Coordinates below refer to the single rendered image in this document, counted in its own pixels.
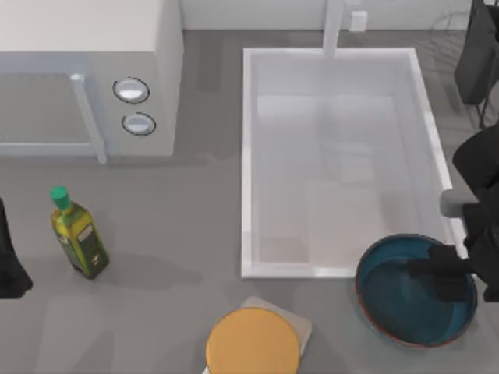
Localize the dark blue bowl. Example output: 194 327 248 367
354 233 479 349

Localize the pale grey rounded box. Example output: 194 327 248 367
440 189 480 220

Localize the beige square coaster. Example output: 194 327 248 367
203 295 313 374

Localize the black chair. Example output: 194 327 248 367
454 0 499 130

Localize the white sink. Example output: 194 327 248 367
240 47 469 281

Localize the round orange board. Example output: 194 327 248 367
205 306 303 374

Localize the tall white tap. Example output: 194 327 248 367
322 0 345 60

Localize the small round microwave knob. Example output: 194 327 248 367
121 111 157 137

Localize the large round microwave knob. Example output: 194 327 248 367
111 76 151 105

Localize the pale microwave oven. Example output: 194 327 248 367
0 0 185 164

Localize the green bottle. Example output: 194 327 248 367
49 185 111 281

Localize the microwave oven door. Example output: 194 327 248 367
0 72 107 164

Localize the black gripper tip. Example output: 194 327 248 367
0 196 34 300

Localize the white wall socket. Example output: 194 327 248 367
350 10 368 33

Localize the pale microwave door handle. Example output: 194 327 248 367
69 72 108 164

